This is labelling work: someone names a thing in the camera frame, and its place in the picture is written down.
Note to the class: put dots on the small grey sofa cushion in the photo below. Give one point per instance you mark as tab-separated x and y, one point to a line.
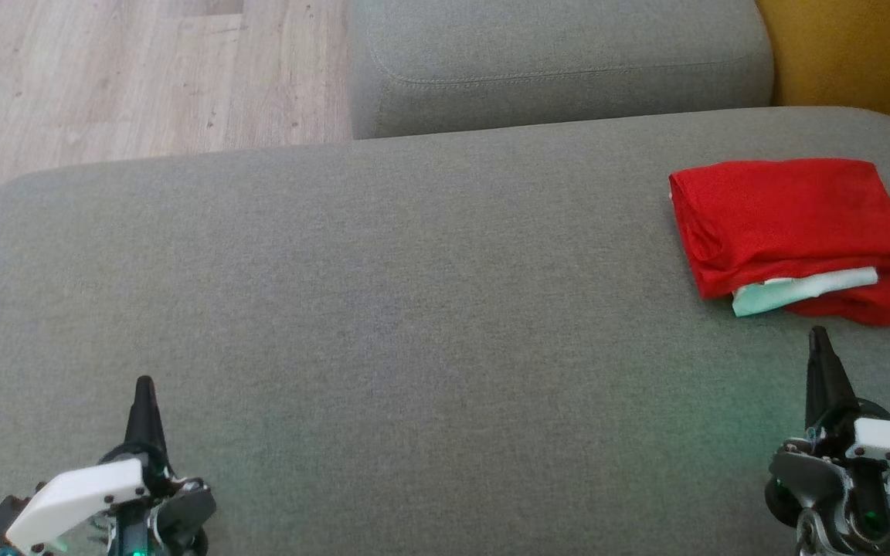
553	62

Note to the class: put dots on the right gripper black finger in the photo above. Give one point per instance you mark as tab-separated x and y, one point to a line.
827	394

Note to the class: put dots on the red basketball jersey white trim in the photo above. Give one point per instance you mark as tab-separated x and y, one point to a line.
785	216

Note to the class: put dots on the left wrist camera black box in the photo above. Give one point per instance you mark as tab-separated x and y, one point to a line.
5	517

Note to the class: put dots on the large grey sofa seat cushion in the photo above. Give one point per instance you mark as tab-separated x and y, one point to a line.
414	324

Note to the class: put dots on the mustard yellow upholstered furniture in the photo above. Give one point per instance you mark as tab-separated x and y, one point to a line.
854	54

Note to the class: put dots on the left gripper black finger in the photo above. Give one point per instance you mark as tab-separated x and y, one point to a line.
145	425

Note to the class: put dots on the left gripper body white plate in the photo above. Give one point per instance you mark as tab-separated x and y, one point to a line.
82	494

